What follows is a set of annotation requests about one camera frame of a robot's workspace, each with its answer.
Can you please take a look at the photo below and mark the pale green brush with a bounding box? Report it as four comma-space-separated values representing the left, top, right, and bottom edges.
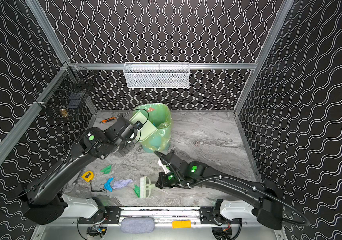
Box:
140, 176, 156, 199

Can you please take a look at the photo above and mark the green paper scrap left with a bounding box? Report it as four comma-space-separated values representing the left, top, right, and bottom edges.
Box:
100, 165, 112, 175

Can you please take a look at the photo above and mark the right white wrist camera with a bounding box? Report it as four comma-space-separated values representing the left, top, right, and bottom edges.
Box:
158, 160, 170, 174

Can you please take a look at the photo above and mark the brass object in basket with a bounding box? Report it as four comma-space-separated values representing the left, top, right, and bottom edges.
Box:
60, 109, 69, 118

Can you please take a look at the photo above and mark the white wire basket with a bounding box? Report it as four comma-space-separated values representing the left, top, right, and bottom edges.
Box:
123, 62, 191, 89

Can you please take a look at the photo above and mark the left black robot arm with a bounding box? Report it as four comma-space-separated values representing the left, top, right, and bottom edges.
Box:
17, 118, 146, 225

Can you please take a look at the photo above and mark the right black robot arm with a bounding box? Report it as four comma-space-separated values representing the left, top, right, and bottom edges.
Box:
154, 151, 310, 230

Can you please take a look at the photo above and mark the green bin with bag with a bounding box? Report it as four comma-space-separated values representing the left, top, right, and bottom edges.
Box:
135, 103, 173, 153

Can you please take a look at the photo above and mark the green paper scrap front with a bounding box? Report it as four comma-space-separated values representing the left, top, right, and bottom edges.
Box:
134, 185, 141, 198

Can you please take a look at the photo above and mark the orange utility knife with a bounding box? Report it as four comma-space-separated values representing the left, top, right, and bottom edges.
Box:
100, 117, 117, 124

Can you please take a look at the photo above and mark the yellow tape measure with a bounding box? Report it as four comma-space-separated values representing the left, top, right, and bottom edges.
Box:
82, 171, 95, 183

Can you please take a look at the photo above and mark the yellow block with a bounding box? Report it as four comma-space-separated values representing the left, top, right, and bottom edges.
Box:
172, 220, 191, 229

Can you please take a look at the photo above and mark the green paper scrap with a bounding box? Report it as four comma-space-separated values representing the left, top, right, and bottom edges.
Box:
100, 165, 112, 175
134, 185, 141, 198

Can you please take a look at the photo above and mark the black wire basket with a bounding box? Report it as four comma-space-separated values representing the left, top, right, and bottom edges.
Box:
39, 66, 97, 122

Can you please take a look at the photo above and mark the purple paper scrap left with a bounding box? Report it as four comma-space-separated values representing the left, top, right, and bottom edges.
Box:
112, 179, 133, 190

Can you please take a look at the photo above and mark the pale green dustpan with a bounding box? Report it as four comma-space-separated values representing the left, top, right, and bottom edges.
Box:
130, 109, 157, 142

